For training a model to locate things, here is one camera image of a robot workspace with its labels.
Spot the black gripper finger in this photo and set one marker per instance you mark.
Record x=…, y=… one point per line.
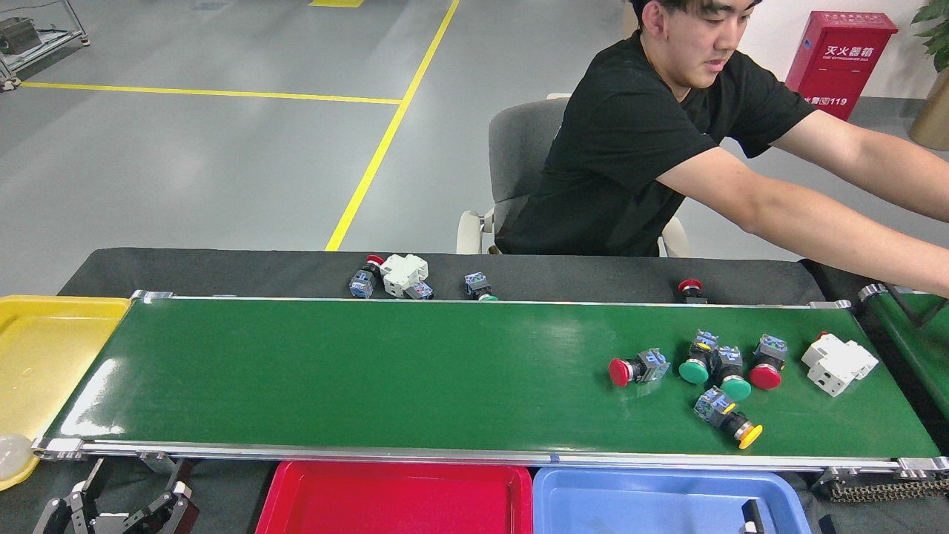
x=750, y=513
x=74, y=508
x=174, y=512

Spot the yellow push button switch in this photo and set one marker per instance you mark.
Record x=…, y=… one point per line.
x=713, y=406

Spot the green push button switch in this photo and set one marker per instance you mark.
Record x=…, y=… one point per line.
x=735, y=387
x=477, y=284
x=694, y=371

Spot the white circuit breaker red lever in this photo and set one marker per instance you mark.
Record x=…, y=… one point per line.
x=838, y=363

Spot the person's right forearm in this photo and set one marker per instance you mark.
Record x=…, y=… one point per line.
x=852, y=237

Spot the person's left forearm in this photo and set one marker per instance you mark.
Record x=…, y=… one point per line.
x=890, y=167

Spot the blue plastic tray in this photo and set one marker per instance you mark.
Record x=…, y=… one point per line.
x=652, y=504

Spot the yellow plastic tray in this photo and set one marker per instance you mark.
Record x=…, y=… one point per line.
x=52, y=356

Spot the red plastic tray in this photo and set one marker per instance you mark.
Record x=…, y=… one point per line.
x=393, y=500

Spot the green conveyor belt short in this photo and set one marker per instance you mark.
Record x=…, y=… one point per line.
x=919, y=348

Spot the green conveyor belt long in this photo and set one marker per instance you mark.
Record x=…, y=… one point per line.
x=371, y=371

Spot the white light bulb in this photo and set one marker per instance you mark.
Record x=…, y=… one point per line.
x=13, y=456

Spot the black metal guide bar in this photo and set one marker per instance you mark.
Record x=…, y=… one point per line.
x=903, y=308

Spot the person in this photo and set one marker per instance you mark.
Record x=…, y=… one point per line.
x=630, y=148

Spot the grey office chair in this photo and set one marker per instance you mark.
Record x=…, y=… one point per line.
x=519, y=148

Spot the potted plant gold pot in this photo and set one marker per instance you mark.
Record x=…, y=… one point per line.
x=934, y=119

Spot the red fire extinguisher box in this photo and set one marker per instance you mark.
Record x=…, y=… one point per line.
x=838, y=67

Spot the dark equipment box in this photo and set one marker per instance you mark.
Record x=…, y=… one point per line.
x=18, y=33

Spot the metal frame rack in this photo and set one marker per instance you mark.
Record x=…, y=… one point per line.
x=44, y=44

